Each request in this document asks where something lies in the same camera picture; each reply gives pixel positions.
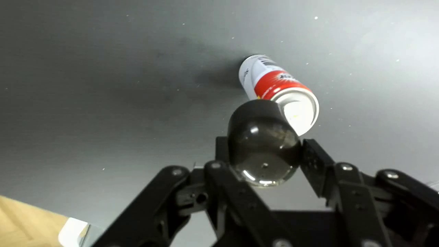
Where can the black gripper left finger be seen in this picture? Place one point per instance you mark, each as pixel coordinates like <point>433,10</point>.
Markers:
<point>164,208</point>

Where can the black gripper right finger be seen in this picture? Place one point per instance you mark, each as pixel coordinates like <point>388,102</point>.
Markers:
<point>390,209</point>

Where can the white red spray can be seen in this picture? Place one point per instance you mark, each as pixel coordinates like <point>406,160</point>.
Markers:
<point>264,79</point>

